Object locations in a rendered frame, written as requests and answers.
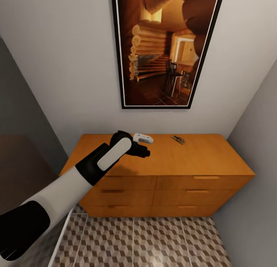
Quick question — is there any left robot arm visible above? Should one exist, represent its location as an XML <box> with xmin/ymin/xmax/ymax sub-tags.
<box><xmin>0</xmin><ymin>130</ymin><xmax>153</xmax><ymax>267</ymax></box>

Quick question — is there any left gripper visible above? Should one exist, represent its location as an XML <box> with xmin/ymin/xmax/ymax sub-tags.
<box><xmin>131</xmin><ymin>143</ymin><xmax>150</xmax><ymax>158</ymax></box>

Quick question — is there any mousetrap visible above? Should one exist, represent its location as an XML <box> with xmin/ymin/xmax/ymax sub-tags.
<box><xmin>172</xmin><ymin>135</ymin><xmax>186</xmax><ymax>145</ymax></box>

